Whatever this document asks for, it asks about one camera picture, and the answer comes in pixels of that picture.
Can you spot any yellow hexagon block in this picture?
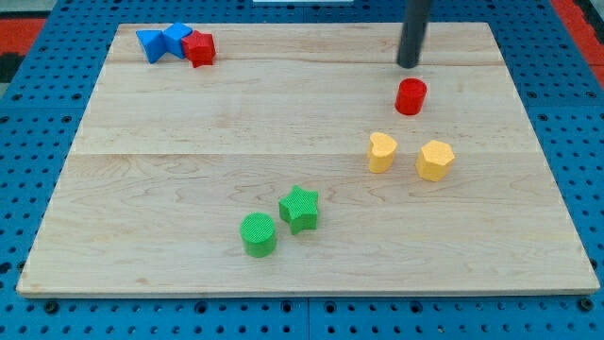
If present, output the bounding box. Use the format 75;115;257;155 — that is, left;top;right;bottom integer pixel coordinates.
415;140;455;182

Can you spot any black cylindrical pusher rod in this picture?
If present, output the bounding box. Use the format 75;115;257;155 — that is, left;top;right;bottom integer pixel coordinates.
396;0;432;69

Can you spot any green cylinder block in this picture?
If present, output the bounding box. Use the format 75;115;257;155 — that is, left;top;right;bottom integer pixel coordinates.
240;212;277;258

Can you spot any green star block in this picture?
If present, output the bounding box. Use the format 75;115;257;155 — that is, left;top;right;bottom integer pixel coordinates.
278;185;319;235

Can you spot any blue triangle block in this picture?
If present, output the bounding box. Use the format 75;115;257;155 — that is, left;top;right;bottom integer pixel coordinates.
136;29;167;63

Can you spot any red star block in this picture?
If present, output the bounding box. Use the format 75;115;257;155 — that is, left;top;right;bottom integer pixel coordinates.
181;30;216;68

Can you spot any red cylinder block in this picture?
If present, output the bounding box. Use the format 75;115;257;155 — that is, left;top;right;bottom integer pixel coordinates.
394;77;428;116

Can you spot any yellow heart block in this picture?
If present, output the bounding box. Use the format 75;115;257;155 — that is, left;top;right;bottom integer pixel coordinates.
367;132;398;174

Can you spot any blue cube block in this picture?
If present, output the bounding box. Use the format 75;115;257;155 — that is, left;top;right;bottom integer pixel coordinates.
162;23;193;59

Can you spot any light wooden board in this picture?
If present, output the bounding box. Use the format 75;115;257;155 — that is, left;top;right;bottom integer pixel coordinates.
17;23;599;298

